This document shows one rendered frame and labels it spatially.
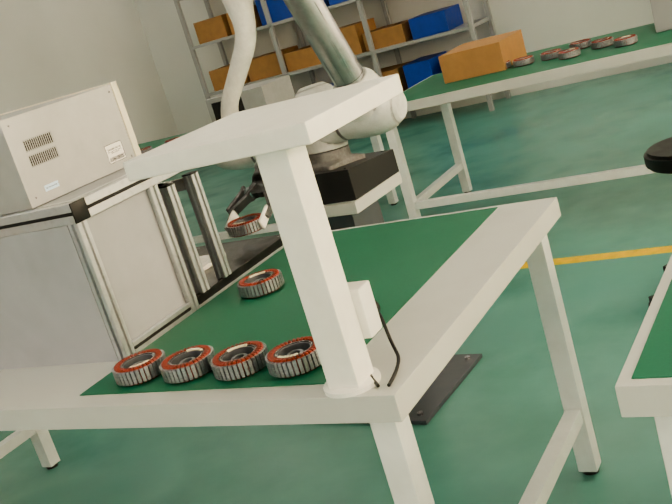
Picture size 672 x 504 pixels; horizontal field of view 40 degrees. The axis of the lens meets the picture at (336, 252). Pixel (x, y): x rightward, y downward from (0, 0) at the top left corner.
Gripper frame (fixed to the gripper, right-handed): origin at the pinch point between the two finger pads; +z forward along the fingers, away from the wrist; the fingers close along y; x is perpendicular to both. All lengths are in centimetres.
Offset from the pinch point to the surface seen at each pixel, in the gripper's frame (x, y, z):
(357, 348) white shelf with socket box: 41, -79, 76
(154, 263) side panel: 31, -9, 40
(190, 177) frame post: 31.6, -8.3, 13.1
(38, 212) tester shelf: 58, 0, 47
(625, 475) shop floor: -74, -90, 39
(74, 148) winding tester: 56, 4, 24
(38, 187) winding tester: 59, 4, 39
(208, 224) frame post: 20.3, -8.7, 19.1
